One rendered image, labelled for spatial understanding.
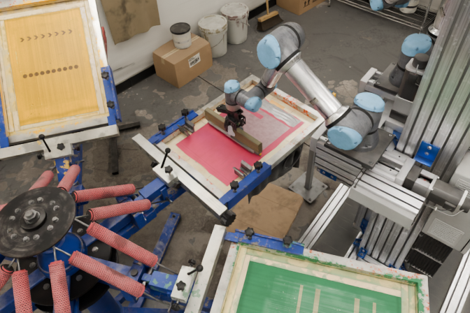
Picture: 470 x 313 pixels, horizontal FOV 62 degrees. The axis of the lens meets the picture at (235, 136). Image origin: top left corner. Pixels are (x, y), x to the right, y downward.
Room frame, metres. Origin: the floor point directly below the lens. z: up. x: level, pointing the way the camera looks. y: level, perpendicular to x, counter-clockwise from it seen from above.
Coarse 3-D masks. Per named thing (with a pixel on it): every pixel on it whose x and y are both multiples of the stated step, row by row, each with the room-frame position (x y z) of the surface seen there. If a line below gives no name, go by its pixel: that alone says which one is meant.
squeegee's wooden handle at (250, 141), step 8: (208, 112) 1.58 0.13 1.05; (208, 120) 1.59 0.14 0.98; (216, 120) 1.54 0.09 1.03; (224, 120) 1.51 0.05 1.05; (224, 128) 1.50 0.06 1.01; (232, 128) 1.45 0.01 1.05; (240, 136) 1.40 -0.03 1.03; (248, 136) 1.38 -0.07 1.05; (248, 144) 1.36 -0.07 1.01; (256, 144) 1.32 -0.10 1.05; (256, 152) 1.32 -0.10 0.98
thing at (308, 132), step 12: (240, 84) 1.89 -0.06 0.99; (252, 84) 1.92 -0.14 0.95; (276, 96) 1.77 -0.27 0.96; (288, 96) 1.74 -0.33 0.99; (204, 108) 1.69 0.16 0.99; (300, 108) 1.64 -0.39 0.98; (312, 108) 1.62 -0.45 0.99; (192, 120) 1.60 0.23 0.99; (324, 120) 1.52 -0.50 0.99; (180, 132) 1.54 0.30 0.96; (312, 132) 1.45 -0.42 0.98; (156, 144) 1.43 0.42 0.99; (288, 144) 1.36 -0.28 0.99; (300, 144) 1.38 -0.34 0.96; (168, 156) 1.35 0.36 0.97; (276, 156) 1.28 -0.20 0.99; (192, 168) 1.24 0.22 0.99; (204, 180) 1.16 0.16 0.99; (216, 192) 1.09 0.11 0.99
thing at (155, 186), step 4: (156, 180) 1.15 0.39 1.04; (160, 180) 1.14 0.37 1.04; (148, 184) 1.12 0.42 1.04; (152, 184) 1.12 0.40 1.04; (156, 184) 1.12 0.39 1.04; (160, 184) 1.12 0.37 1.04; (164, 184) 1.12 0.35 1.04; (144, 188) 1.10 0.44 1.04; (148, 188) 1.10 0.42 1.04; (152, 188) 1.10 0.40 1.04; (156, 188) 1.10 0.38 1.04; (160, 188) 1.10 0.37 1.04; (168, 188) 1.13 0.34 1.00; (140, 192) 1.08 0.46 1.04; (144, 192) 1.08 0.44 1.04; (148, 192) 1.08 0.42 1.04; (152, 192) 1.08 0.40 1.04; (156, 192) 1.08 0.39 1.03; (160, 192) 1.10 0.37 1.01; (144, 196) 1.06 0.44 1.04; (148, 196) 1.06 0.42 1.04; (152, 196) 1.07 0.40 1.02; (156, 196) 1.08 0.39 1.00; (152, 200) 1.07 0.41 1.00
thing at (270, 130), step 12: (264, 120) 1.59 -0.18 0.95; (276, 120) 1.58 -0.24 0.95; (252, 132) 1.50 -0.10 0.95; (264, 132) 1.49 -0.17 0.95; (276, 132) 1.49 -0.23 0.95; (288, 132) 1.48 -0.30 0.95; (228, 144) 1.43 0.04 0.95; (264, 144) 1.41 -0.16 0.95; (276, 144) 1.40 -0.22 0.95; (216, 156) 1.34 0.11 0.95; (228, 156) 1.34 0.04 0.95; (240, 156) 1.33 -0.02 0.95; (252, 156) 1.32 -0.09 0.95; (216, 168) 1.26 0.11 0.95; (228, 168) 1.26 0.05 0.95; (228, 180) 1.18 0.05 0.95
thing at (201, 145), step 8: (248, 112) 1.66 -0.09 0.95; (264, 112) 1.65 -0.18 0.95; (248, 120) 1.60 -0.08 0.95; (256, 120) 1.59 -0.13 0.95; (200, 128) 1.57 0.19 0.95; (208, 128) 1.56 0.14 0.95; (248, 128) 1.54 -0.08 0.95; (192, 136) 1.50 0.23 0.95; (200, 136) 1.50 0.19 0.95; (208, 136) 1.49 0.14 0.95; (216, 136) 1.49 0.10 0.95; (224, 136) 1.49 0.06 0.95; (176, 144) 1.45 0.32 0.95; (184, 144) 1.45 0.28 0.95; (192, 144) 1.45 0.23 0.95; (200, 144) 1.44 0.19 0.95; (208, 144) 1.44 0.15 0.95; (216, 144) 1.43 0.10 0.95; (224, 144) 1.43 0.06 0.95; (184, 152) 1.39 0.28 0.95; (192, 152) 1.38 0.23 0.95; (200, 152) 1.38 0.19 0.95; (208, 152) 1.38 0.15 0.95; (200, 160) 1.33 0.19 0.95
